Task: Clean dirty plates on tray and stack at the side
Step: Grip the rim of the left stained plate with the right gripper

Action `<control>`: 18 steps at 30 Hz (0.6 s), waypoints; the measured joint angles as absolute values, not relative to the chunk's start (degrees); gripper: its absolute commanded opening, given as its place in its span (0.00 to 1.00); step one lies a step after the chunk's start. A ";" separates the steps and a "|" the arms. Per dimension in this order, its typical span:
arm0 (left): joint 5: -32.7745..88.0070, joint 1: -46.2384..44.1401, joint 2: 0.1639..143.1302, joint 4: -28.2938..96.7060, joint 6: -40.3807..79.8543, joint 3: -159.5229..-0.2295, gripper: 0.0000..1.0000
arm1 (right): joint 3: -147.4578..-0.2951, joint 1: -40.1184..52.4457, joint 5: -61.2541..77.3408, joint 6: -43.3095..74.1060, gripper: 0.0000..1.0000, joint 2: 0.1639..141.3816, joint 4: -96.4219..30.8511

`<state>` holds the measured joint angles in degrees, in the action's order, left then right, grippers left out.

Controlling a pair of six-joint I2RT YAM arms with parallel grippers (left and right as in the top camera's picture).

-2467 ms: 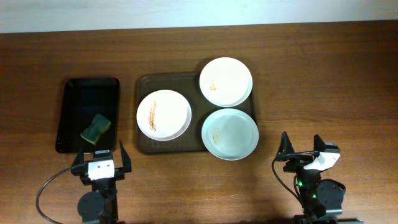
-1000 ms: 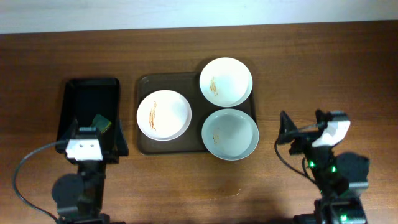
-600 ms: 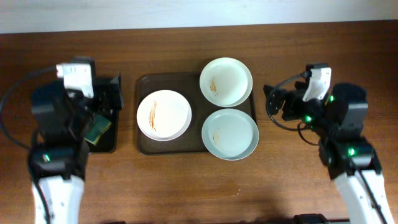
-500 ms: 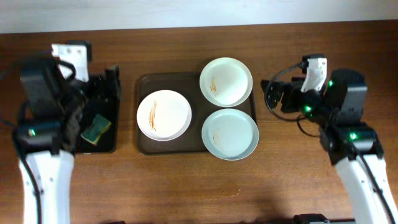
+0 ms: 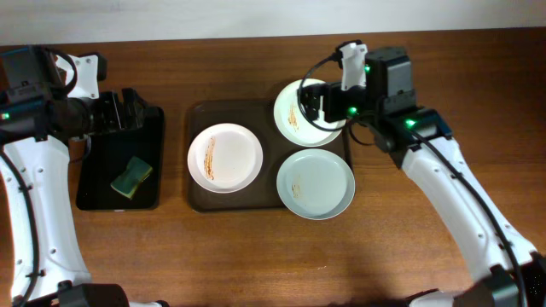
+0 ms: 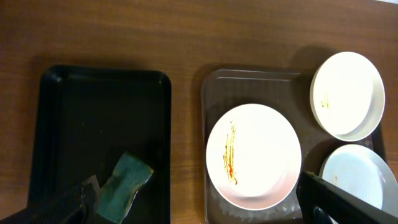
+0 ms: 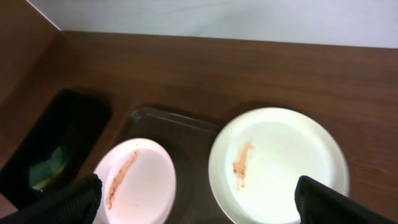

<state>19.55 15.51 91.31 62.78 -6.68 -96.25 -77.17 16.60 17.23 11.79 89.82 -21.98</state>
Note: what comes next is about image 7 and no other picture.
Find dark brown serving tray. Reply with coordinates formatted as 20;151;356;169
116;107;230;223

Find green yellow sponge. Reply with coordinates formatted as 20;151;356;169
29;146;72;191

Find white plate with sauce streak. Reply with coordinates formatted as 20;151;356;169
94;138;177;223

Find black plastic tray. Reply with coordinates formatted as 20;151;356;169
1;89;112;210

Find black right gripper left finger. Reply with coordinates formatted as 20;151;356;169
1;174;102;224

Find white plate bottom right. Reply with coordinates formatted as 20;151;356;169
208;108;350;223

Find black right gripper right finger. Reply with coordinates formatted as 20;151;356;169
295;175;397;224

